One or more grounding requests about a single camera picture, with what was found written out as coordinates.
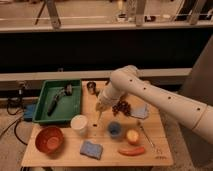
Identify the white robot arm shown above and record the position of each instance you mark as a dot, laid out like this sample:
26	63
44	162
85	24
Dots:
193	114

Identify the blue power box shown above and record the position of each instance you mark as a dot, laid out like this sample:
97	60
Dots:
29	112

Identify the yellow banana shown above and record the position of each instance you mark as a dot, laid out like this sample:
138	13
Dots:
99	116

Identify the white plastic cup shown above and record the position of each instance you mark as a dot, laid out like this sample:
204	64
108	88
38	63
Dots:
79	124

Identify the red orange bowl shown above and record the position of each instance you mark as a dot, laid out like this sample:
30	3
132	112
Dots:
49	139

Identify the grey blue folded cloth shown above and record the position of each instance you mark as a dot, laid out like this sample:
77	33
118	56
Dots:
140	112

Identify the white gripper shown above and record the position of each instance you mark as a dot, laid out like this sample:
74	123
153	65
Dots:
102	105

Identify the blue plastic cup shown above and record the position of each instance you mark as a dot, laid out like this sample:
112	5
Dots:
114	129

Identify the dark red grapes bunch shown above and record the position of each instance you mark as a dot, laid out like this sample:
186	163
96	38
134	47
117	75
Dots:
122	106

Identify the blue sponge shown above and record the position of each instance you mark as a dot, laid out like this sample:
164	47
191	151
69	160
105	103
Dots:
91	150

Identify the green plastic tray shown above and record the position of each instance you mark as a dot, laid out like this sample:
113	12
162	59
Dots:
67	107

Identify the metal spoon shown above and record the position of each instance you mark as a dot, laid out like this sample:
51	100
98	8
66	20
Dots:
146	135

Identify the black handled brush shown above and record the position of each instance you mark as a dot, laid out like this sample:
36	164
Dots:
66	91

